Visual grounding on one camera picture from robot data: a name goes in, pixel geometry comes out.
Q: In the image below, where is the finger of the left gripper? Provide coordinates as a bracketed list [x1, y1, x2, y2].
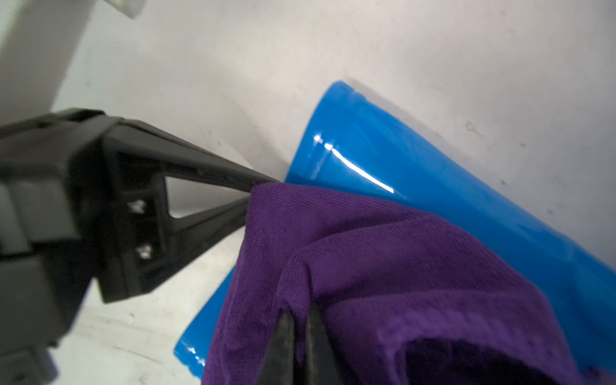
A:
[103, 120, 275, 212]

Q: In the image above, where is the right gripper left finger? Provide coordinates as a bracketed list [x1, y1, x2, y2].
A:
[255, 312, 295, 385]

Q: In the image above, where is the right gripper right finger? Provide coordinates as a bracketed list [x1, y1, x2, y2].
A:
[305, 303, 343, 385]

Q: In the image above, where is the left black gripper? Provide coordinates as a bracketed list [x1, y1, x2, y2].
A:
[1, 110, 248, 384]

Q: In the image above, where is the purple cloth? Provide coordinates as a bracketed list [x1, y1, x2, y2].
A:
[201, 181, 616, 385]

